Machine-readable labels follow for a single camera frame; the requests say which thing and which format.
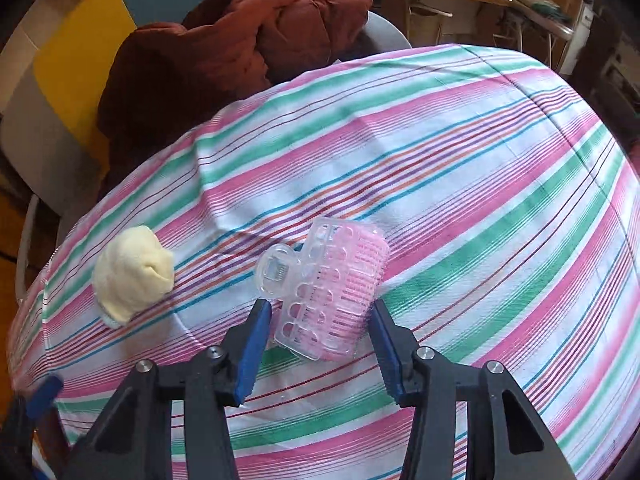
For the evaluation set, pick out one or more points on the grey chair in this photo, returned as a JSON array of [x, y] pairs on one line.
[[45, 160]]

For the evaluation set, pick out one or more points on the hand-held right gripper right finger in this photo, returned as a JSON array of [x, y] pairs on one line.
[[387, 355]]

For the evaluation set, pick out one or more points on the pale blue chair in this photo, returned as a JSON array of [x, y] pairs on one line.
[[387, 35]]

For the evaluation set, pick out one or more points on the cream sock ball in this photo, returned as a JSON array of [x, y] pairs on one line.
[[132, 275]]

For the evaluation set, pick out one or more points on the dark red jacket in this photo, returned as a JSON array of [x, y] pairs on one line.
[[225, 60]]

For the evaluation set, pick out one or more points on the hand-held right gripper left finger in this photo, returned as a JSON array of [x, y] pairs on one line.
[[255, 350]]

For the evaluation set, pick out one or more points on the striped tablecloth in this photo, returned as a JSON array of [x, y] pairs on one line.
[[450, 185]]

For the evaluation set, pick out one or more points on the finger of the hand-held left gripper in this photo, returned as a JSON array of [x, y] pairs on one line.
[[45, 395]]

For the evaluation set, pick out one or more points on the clear pink hair roller clip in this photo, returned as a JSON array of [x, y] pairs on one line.
[[330, 290]]

